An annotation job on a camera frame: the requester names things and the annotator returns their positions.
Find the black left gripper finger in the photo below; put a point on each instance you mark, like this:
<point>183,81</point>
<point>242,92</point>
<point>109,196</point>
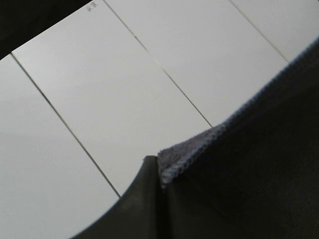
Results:
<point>141,212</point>

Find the dark navy towel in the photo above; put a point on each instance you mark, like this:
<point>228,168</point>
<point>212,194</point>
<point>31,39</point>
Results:
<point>256,175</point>

